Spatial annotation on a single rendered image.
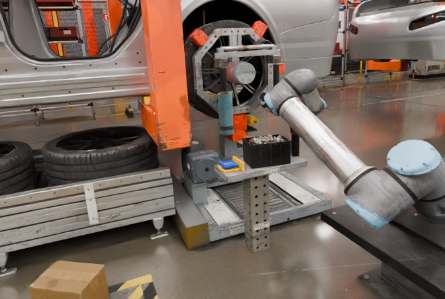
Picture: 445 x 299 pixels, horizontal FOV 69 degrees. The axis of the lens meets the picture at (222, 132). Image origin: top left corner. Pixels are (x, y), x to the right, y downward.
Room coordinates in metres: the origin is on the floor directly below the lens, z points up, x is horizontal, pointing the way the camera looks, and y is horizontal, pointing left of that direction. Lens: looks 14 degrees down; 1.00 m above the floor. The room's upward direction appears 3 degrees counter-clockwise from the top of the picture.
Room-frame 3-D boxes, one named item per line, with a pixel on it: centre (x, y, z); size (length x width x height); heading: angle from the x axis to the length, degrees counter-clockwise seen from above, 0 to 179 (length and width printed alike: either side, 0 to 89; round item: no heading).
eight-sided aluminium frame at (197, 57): (2.13, -0.10, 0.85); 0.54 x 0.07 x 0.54; 111
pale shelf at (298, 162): (1.49, -0.18, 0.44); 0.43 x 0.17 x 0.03; 111
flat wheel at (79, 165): (1.93, 0.75, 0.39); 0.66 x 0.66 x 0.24
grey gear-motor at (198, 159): (1.98, 0.18, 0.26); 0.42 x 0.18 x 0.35; 21
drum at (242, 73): (2.06, -0.12, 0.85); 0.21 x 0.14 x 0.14; 21
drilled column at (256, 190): (1.48, -0.15, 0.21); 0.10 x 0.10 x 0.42; 21
